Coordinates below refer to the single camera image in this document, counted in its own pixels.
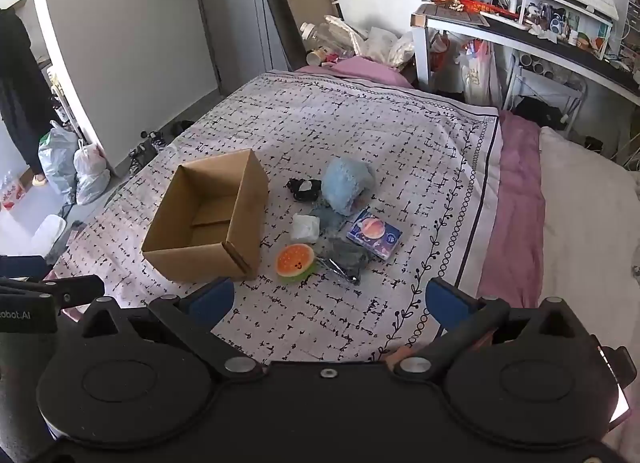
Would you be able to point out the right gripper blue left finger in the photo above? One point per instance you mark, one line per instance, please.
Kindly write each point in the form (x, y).
(209, 304)

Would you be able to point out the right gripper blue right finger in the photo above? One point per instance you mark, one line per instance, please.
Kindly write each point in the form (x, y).
(447, 304)

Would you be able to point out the blue planet tissue pack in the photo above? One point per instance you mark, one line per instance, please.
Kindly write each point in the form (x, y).
(374, 234)

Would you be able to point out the orange watermelon squishy toy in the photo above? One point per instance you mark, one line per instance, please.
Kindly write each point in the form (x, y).
(295, 261)

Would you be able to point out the clear bag of black items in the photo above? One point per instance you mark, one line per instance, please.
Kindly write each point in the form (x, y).
(349, 257)

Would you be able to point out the white tissue packet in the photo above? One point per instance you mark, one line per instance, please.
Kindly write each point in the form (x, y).
(305, 229)

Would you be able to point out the blue denim cloth piece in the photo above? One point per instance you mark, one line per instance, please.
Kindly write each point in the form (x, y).
(330, 221)

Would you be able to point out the black white hair scrunchie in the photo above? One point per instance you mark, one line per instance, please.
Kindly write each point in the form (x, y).
(304, 190)

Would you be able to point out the light blue plush toy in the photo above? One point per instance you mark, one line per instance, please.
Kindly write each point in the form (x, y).
(343, 181)

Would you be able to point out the pink bed sheet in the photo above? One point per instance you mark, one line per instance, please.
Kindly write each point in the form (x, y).
(462, 183)

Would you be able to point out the brown cardboard box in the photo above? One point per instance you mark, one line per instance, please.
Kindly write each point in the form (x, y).
(209, 222)

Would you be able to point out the metal hair clip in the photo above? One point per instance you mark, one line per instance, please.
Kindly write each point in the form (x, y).
(338, 270)

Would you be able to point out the white plastic bags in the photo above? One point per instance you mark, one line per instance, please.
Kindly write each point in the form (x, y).
(76, 171)

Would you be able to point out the white fluffy blanket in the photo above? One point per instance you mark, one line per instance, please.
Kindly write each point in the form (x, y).
(591, 230)

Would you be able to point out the black shoes on floor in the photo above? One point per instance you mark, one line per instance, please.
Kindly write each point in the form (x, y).
(153, 142)

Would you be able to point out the dark hanging clothes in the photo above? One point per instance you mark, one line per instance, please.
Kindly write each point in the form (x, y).
(26, 98)

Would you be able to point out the white desk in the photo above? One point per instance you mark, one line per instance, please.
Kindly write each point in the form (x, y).
(571, 58)

